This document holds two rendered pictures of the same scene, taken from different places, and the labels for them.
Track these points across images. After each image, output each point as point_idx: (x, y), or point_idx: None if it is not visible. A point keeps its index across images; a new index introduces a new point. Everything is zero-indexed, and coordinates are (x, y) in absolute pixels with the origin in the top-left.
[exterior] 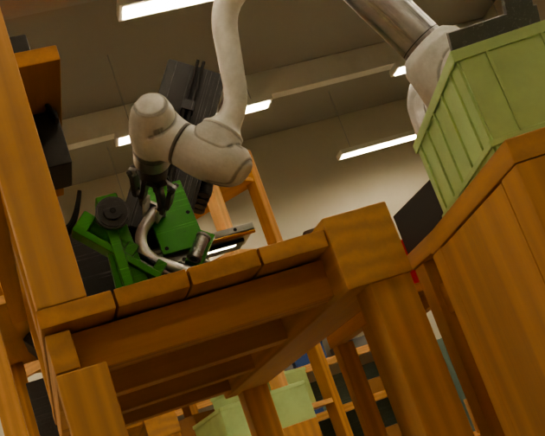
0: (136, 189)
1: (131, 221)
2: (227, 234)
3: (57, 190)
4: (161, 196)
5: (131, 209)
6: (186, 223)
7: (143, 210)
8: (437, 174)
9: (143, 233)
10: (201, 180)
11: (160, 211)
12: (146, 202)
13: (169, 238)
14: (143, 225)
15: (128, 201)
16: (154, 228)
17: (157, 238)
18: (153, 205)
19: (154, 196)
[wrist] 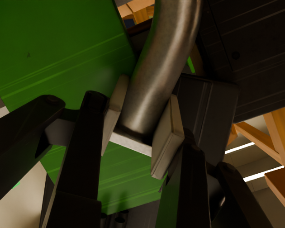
0: (229, 204)
1: (207, 93)
2: None
3: (277, 177)
4: (61, 167)
5: (209, 131)
6: (30, 85)
7: (176, 110)
8: None
9: (170, 3)
10: (40, 218)
11: (88, 90)
12: (163, 139)
13: (76, 20)
14: (173, 44)
15: (217, 156)
16: (132, 57)
17: (120, 18)
18: (138, 137)
19: (143, 172)
